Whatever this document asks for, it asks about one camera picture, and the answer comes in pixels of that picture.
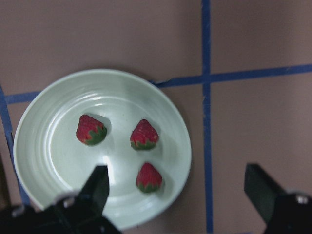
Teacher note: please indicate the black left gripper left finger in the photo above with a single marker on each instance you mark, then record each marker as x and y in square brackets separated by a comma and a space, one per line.
[96, 189]

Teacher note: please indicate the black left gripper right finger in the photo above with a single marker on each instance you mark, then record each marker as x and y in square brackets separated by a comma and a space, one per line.
[262, 190]

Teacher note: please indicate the red strawberry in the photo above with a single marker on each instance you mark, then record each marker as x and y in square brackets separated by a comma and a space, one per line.
[90, 131]
[144, 136]
[148, 179]

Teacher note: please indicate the light green round plate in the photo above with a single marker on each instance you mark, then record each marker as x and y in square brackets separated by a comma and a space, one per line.
[50, 161]

